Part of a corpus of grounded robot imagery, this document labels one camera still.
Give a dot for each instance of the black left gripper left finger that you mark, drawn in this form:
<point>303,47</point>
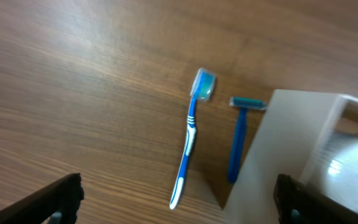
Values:
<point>59,201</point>

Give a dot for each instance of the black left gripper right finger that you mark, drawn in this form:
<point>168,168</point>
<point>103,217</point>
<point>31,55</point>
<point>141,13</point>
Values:
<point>296,203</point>

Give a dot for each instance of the cotton swab tub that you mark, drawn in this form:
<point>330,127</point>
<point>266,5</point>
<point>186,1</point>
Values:
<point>336,171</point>

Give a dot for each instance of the white cardboard box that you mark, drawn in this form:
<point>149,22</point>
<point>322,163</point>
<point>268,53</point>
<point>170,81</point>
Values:
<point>290,136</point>

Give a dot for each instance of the blue disposable razor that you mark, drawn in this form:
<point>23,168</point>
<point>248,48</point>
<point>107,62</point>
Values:
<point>244,105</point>

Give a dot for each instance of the blue white toothbrush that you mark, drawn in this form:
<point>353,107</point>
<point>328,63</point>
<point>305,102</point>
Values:
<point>201,90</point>

